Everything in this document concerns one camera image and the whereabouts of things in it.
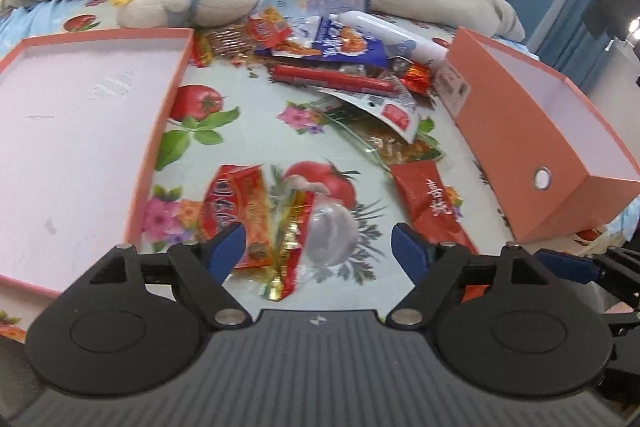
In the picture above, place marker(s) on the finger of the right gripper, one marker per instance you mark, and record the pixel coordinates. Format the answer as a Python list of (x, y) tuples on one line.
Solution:
[(567, 267)]

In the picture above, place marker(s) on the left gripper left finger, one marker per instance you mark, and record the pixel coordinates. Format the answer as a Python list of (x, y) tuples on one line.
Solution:
[(134, 321)]

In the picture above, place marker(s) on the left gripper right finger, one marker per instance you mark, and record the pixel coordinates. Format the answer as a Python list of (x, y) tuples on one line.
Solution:
[(502, 323)]

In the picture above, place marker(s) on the dark red candy packet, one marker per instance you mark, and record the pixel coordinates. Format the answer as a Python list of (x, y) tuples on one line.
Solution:
[(432, 219)]

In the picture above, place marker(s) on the green clear snack bag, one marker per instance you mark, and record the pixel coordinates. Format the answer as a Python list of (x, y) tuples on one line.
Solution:
[(373, 138)]

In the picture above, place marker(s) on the white red jerky bag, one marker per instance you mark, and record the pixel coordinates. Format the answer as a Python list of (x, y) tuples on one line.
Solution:
[(399, 112)]

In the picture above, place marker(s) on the long red sausage stick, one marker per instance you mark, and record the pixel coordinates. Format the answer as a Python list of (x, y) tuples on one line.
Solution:
[(331, 79)]

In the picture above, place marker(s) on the brown spicy strip packet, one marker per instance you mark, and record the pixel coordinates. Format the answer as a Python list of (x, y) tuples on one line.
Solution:
[(227, 41)]

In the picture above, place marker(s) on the red round-logo snack packet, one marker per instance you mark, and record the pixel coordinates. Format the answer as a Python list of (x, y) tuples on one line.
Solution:
[(267, 28)]

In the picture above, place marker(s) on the blue white noodle snack bag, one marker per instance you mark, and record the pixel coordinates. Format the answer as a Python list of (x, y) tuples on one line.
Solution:
[(327, 40)]

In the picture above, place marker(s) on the red gold snack packet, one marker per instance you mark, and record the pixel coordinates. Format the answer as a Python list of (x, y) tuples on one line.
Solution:
[(275, 230)]

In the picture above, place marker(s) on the orange storage box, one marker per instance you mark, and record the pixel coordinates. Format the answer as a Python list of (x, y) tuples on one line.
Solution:
[(555, 164)]

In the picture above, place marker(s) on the orange box lid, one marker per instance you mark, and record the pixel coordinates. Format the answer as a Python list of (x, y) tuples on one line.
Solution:
[(81, 120)]

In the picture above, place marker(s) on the blue curtain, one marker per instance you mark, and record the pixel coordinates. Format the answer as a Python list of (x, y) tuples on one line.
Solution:
[(571, 49)]

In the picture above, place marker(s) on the floral bed sheet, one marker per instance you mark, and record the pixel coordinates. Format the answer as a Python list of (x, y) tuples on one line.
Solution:
[(227, 114)]

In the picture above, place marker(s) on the shiny red foil packet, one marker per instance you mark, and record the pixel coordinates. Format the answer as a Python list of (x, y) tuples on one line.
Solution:
[(416, 78)]

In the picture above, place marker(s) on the white spray bottle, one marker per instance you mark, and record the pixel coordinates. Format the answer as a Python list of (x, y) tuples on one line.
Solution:
[(398, 41)]

